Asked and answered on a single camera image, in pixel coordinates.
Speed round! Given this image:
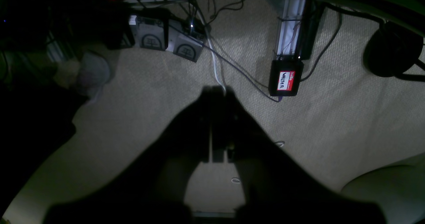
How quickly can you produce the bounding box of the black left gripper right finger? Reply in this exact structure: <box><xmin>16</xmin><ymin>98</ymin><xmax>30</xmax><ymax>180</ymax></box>
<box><xmin>212</xmin><ymin>87</ymin><xmax>387</xmax><ymax>224</ymax></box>

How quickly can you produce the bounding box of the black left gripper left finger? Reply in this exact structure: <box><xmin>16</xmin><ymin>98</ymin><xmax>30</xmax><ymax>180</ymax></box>
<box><xmin>46</xmin><ymin>87</ymin><xmax>212</xmax><ymax>224</ymax></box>

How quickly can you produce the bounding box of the black box with name tag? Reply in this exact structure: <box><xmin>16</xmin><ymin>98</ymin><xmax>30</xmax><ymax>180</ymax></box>
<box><xmin>268</xmin><ymin>60</ymin><xmax>304</xmax><ymax>97</ymax></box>

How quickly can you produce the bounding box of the grey power adapter right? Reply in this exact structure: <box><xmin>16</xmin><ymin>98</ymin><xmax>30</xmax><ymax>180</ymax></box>
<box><xmin>166</xmin><ymin>20</ymin><xmax>206</xmax><ymax>62</ymax></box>

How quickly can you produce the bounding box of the grey power adapter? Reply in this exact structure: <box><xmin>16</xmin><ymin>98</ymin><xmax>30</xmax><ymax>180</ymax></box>
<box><xmin>166</xmin><ymin>20</ymin><xmax>206</xmax><ymax>62</ymax></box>
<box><xmin>128</xmin><ymin>14</ymin><xmax>168</xmax><ymax>51</ymax></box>

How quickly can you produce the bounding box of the aluminium table leg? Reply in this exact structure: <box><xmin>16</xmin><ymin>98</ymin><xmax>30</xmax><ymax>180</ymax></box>
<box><xmin>266</xmin><ymin>0</ymin><xmax>325</xmax><ymax>60</ymax></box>

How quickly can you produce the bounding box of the grey power adapter left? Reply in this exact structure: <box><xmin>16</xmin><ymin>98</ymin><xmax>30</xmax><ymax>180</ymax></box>
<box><xmin>128</xmin><ymin>14</ymin><xmax>168</xmax><ymax>51</ymax></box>

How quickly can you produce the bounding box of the black chair base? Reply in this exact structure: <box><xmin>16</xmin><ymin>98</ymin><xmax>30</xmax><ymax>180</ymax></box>
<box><xmin>363</xmin><ymin>22</ymin><xmax>425</xmax><ymax>82</ymax></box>

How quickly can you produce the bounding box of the white cable on floor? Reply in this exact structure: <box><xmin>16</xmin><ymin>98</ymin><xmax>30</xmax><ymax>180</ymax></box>
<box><xmin>196</xmin><ymin>12</ymin><xmax>227</xmax><ymax>95</ymax></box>

